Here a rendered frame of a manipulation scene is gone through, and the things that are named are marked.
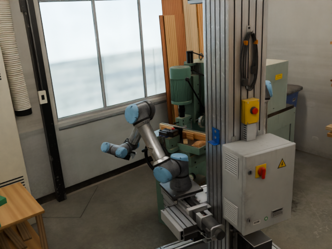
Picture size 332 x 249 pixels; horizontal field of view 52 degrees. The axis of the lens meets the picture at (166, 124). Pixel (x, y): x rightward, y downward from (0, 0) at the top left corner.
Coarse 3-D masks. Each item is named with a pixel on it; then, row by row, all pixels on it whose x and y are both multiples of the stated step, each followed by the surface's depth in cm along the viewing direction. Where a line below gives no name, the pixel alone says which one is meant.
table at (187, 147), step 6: (156, 132) 310; (180, 138) 292; (186, 138) 291; (180, 144) 281; (186, 144) 278; (192, 144) 277; (168, 150) 279; (174, 150) 279; (186, 150) 278; (192, 150) 273; (198, 150) 269; (204, 150) 274
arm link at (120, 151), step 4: (124, 144) 243; (112, 148) 239; (116, 148) 238; (120, 148) 236; (124, 148) 237; (128, 148) 242; (112, 152) 239; (116, 152) 236; (120, 152) 235; (124, 152) 237; (128, 152) 245; (120, 156) 235; (124, 156) 238
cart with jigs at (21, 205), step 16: (0, 192) 296; (16, 192) 294; (0, 208) 270; (16, 208) 268; (32, 208) 267; (0, 224) 249; (16, 224) 306; (0, 240) 285; (16, 240) 283; (32, 240) 285
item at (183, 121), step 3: (186, 114) 301; (177, 117) 294; (180, 117) 293; (183, 117) 293; (186, 117) 293; (189, 117) 296; (177, 120) 292; (180, 120) 289; (183, 120) 290; (186, 120) 294; (177, 123) 293; (180, 123) 290; (183, 123) 291; (186, 123) 294; (189, 123) 297
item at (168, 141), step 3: (177, 135) 282; (165, 138) 278; (168, 138) 276; (171, 138) 277; (174, 138) 280; (177, 138) 282; (162, 141) 281; (168, 141) 276; (171, 141) 277; (174, 141) 280; (177, 141) 283; (168, 144) 277; (171, 144) 278; (174, 144) 281; (168, 147) 278; (171, 147) 279
